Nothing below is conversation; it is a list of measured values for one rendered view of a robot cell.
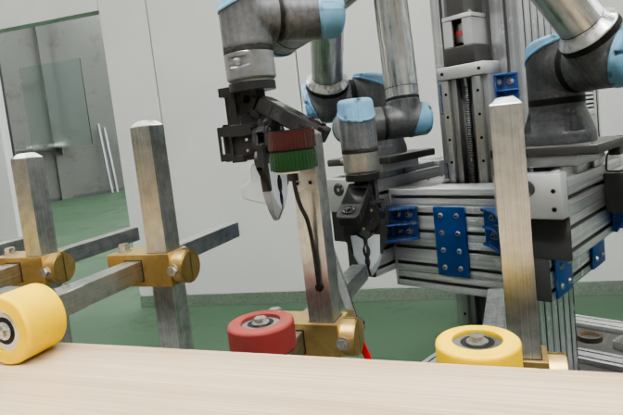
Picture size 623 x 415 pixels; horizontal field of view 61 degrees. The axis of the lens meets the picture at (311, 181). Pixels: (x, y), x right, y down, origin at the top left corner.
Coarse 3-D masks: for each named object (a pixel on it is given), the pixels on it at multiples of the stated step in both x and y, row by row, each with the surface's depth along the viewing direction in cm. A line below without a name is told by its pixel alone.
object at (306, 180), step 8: (304, 128) 63; (272, 152) 64; (280, 152) 63; (312, 168) 64; (288, 176) 65; (296, 176) 65; (304, 176) 68; (312, 176) 68; (296, 184) 65; (304, 184) 68; (312, 184) 68; (296, 192) 65; (304, 216) 67; (312, 240) 68; (312, 248) 68; (312, 256) 69; (320, 288) 69
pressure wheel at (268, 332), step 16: (240, 320) 64; (256, 320) 62; (272, 320) 64; (288, 320) 62; (240, 336) 60; (256, 336) 59; (272, 336) 59; (288, 336) 61; (256, 352) 59; (272, 352) 60; (288, 352) 61
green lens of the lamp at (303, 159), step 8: (288, 152) 63; (296, 152) 63; (304, 152) 63; (312, 152) 64; (272, 160) 64; (280, 160) 63; (288, 160) 63; (296, 160) 63; (304, 160) 63; (312, 160) 64; (272, 168) 64; (280, 168) 63; (288, 168) 63; (296, 168) 63; (304, 168) 63
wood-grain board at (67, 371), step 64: (0, 384) 55; (64, 384) 53; (128, 384) 51; (192, 384) 50; (256, 384) 48; (320, 384) 47; (384, 384) 46; (448, 384) 44; (512, 384) 43; (576, 384) 42
